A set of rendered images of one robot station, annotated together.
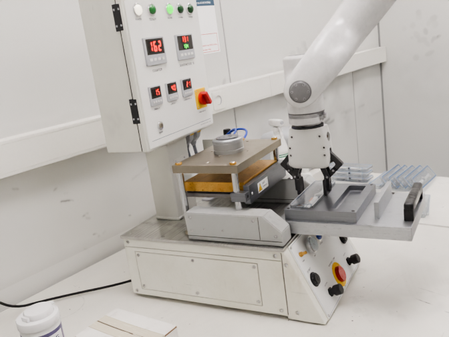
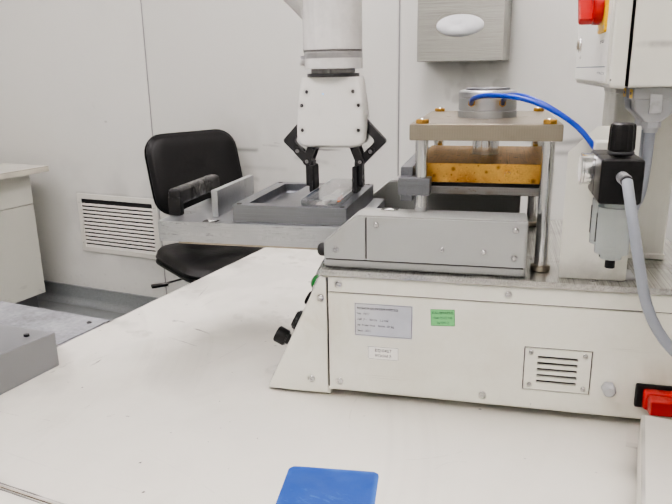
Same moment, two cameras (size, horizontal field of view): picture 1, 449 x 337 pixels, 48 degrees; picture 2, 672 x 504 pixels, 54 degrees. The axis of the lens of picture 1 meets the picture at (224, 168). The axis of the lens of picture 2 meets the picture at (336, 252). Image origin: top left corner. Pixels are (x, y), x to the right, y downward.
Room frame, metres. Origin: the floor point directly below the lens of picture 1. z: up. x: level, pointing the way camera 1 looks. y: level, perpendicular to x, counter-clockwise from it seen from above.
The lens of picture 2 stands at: (2.09, -0.48, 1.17)
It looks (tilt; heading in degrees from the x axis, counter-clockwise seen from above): 15 degrees down; 164
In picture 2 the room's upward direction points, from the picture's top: 1 degrees counter-clockwise
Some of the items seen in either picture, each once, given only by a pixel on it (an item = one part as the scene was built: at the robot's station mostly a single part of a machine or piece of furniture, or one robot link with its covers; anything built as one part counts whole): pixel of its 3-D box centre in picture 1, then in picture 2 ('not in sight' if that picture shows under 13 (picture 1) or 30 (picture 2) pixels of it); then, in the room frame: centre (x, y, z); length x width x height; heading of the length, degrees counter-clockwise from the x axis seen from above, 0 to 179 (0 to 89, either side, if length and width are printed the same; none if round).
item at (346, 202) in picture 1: (331, 200); (308, 201); (1.13, -0.24, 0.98); 0.20 x 0.17 x 0.03; 150
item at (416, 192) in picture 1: (413, 200); (195, 193); (1.04, -0.40, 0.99); 0.15 x 0.02 x 0.04; 150
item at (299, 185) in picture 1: (294, 180); (364, 169); (1.17, -0.17, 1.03); 0.03 x 0.03 x 0.07; 60
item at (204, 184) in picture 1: (232, 166); (484, 149); (1.27, -0.02, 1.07); 0.22 x 0.17 x 0.10; 150
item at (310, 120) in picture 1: (307, 118); (331, 62); (1.15, -0.21, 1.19); 0.09 x 0.08 x 0.03; 60
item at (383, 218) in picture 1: (351, 206); (278, 208); (1.11, -0.28, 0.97); 0.30 x 0.22 x 0.08; 60
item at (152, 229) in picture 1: (226, 216); (505, 245); (1.28, 0.01, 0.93); 0.46 x 0.35 x 0.01; 60
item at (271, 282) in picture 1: (247, 246); (472, 307); (1.27, -0.03, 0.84); 0.53 x 0.37 x 0.17; 60
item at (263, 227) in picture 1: (236, 225); (441, 199); (1.10, -0.01, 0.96); 0.25 x 0.05 x 0.07; 60
